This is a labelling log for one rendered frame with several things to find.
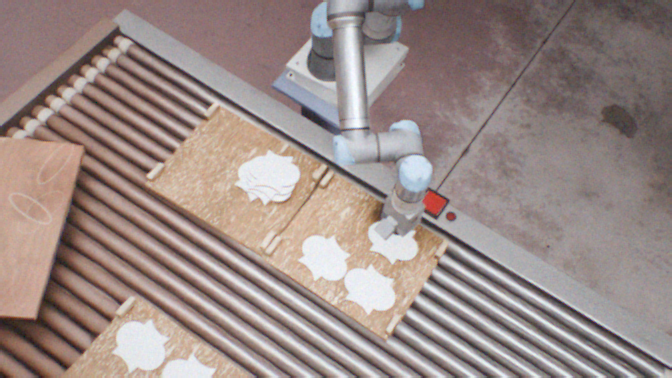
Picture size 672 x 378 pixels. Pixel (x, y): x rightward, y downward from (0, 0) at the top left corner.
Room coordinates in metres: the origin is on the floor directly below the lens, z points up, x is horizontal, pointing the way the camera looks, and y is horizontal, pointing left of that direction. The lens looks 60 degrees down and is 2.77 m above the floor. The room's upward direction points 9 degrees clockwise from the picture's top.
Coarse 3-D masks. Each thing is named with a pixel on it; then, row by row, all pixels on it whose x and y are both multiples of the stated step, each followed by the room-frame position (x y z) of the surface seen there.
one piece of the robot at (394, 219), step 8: (392, 200) 0.93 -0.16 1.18; (384, 208) 0.93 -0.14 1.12; (392, 208) 0.92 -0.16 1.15; (424, 208) 0.93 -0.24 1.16; (384, 216) 0.93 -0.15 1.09; (392, 216) 0.91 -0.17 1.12; (400, 216) 0.90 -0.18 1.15; (408, 216) 0.89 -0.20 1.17; (416, 216) 0.91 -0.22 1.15; (384, 224) 0.89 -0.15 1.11; (392, 224) 0.89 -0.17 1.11; (400, 224) 0.90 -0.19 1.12; (408, 224) 0.89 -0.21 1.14; (416, 224) 0.92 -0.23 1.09; (384, 232) 0.87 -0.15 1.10; (392, 232) 0.88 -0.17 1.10; (400, 232) 0.89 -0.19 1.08; (408, 232) 0.90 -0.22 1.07
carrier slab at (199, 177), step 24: (216, 120) 1.26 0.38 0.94; (240, 120) 1.27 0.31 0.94; (192, 144) 1.16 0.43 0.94; (216, 144) 1.17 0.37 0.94; (240, 144) 1.18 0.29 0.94; (264, 144) 1.20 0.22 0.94; (168, 168) 1.06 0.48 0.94; (192, 168) 1.08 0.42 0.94; (216, 168) 1.09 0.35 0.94; (312, 168) 1.14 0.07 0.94; (168, 192) 0.98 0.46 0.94; (192, 192) 1.00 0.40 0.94; (216, 192) 1.01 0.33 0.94; (240, 192) 1.02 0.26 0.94; (312, 192) 1.06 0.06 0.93; (216, 216) 0.93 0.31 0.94; (240, 216) 0.94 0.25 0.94; (264, 216) 0.95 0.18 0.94; (288, 216) 0.96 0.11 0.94; (240, 240) 0.87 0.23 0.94
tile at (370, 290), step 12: (348, 276) 0.80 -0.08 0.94; (360, 276) 0.81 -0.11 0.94; (372, 276) 0.82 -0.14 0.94; (348, 288) 0.77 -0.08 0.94; (360, 288) 0.77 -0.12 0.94; (372, 288) 0.78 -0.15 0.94; (384, 288) 0.79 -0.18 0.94; (348, 300) 0.74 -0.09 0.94; (360, 300) 0.74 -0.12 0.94; (372, 300) 0.75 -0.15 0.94; (384, 300) 0.75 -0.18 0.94
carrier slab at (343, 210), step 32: (320, 192) 1.06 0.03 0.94; (352, 192) 1.08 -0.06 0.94; (320, 224) 0.95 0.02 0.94; (352, 224) 0.97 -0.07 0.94; (288, 256) 0.84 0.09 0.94; (352, 256) 0.87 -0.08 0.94; (416, 256) 0.90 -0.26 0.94; (320, 288) 0.76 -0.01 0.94; (416, 288) 0.80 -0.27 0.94; (384, 320) 0.70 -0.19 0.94
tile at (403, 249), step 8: (376, 224) 0.98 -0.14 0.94; (368, 232) 0.95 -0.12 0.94; (376, 232) 0.95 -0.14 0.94; (376, 240) 0.93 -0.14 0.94; (384, 240) 0.93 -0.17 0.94; (392, 240) 0.93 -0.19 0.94; (400, 240) 0.94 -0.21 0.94; (408, 240) 0.94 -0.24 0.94; (376, 248) 0.90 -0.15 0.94; (384, 248) 0.91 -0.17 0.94; (392, 248) 0.91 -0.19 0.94; (400, 248) 0.91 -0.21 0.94; (408, 248) 0.92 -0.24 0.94; (416, 248) 0.92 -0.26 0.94; (384, 256) 0.88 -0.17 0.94; (392, 256) 0.88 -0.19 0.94; (400, 256) 0.89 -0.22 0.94; (408, 256) 0.89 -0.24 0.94; (392, 264) 0.86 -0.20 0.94
